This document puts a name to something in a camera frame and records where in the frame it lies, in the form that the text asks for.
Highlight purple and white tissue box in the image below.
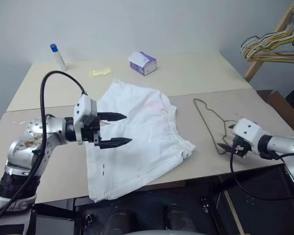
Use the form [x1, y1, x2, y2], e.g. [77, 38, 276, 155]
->
[127, 51, 158, 77]

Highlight white shorts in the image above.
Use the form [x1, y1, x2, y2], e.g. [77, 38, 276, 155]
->
[84, 78, 196, 204]

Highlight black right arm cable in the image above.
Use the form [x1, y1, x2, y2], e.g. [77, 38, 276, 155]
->
[229, 146, 294, 200]

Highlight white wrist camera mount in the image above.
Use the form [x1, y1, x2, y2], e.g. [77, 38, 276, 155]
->
[73, 94, 98, 145]
[232, 118, 270, 156]

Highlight wooden hanger rack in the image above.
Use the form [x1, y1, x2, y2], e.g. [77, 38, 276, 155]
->
[244, 0, 294, 83]

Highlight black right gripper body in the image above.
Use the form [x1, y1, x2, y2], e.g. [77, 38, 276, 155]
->
[231, 136, 251, 159]

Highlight olive wire hanger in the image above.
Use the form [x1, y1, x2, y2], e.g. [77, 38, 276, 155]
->
[193, 98, 242, 156]

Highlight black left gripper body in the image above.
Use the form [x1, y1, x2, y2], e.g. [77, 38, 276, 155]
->
[80, 114, 102, 147]

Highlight thin wooden stick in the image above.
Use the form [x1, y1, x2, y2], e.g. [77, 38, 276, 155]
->
[222, 190, 245, 235]

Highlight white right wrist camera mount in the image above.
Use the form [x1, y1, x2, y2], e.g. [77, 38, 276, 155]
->
[232, 118, 270, 156]

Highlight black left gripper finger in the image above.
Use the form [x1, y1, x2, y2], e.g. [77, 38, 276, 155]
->
[98, 137, 133, 150]
[98, 112, 127, 121]

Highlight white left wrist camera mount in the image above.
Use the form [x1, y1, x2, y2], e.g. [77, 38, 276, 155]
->
[73, 94, 98, 145]

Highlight grey rounded robot torso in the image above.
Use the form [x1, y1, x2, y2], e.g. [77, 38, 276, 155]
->
[126, 227, 208, 235]

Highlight dark rounded shape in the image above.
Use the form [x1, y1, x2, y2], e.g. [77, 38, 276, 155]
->
[161, 204, 188, 231]

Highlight brown wooden furniture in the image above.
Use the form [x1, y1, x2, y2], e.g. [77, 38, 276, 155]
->
[256, 89, 294, 138]

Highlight black under-table frame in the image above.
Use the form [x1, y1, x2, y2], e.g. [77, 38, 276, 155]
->
[34, 164, 294, 235]

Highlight bundle of wire hangers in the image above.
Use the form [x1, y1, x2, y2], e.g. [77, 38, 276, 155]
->
[240, 1, 294, 65]

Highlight white tube with blue cap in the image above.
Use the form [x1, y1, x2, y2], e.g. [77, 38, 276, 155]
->
[49, 43, 68, 72]

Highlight small yellow packet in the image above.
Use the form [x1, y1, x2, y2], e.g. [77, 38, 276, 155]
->
[89, 69, 113, 78]

